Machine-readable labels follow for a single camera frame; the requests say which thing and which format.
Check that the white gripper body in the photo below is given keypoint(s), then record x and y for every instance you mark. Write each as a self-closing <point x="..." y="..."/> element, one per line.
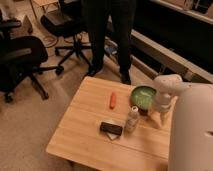
<point x="162" y="102"/>

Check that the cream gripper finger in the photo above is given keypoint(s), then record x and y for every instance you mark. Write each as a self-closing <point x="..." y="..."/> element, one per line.
<point x="164" y="118"/>
<point x="151" y="112"/>

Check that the green ceramic bowl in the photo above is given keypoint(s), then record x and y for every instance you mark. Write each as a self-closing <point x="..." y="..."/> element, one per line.
<point x="142" y="97"/>

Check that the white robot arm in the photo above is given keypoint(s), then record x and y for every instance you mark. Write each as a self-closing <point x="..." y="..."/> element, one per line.
<point x="191" y="135"/>

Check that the clear plastic bottle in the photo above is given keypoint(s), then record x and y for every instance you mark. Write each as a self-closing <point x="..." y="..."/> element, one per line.
<point x="132" y="119"/>

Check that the orange carrot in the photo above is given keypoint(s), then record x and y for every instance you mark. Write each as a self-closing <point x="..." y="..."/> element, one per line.
<point x="112" y="103"/>

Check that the dark rectangular box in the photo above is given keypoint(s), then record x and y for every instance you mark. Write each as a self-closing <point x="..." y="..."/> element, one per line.
<point x="111" y="128"/>

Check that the wooden table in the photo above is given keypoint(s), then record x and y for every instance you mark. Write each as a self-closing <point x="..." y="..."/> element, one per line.
<point x="78" y="137"/>

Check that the person in dark trousers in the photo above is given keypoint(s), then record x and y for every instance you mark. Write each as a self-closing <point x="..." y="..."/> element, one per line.
<point x="97" y="13"/>

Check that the black office chair back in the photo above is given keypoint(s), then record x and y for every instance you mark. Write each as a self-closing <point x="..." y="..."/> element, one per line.
<point x="67" y="21"/>

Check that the black office chair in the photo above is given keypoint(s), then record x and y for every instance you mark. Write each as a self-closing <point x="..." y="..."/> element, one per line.
<point x="67" y="21"/>
<point x="20" y="58"/>

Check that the black office chair left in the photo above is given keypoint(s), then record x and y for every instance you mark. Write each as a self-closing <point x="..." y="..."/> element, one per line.
<point x="20" y="58"/>

